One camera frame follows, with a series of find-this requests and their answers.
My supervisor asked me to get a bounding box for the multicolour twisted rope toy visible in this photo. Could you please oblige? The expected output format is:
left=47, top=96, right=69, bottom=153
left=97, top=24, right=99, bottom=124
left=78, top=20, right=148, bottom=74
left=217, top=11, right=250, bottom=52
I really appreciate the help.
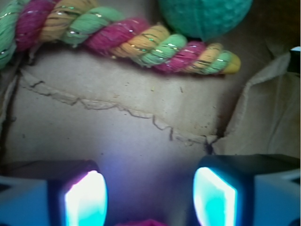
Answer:
left=0, top=0, right=241, bottom=75

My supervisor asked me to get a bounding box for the green textured ball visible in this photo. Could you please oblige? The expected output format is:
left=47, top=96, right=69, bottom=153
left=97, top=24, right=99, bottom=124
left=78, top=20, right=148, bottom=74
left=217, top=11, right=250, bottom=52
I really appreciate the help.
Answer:
left=158, top=0, right=253, bottom=41

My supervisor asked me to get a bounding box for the brown paper bag bin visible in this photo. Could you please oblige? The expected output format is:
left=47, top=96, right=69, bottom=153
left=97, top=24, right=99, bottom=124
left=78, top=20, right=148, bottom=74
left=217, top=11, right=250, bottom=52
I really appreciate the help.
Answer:
left=0, top=0, right=301, bottom=226

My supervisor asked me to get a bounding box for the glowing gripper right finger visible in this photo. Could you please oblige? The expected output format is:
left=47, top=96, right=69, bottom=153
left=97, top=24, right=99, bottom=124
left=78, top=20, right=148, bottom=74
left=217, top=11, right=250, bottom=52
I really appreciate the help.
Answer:
left=192, top=154, right=301, bottom=226

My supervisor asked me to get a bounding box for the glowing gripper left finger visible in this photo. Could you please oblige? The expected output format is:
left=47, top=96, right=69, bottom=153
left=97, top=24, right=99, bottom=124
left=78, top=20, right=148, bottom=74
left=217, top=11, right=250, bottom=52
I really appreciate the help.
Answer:
left=0, top=160, right=108, bottom=226

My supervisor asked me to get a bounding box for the red paper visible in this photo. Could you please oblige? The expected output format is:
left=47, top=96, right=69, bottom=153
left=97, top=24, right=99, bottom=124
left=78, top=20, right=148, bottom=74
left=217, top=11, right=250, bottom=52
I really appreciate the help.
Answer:
left=116, top=219, right=167, bottom=226

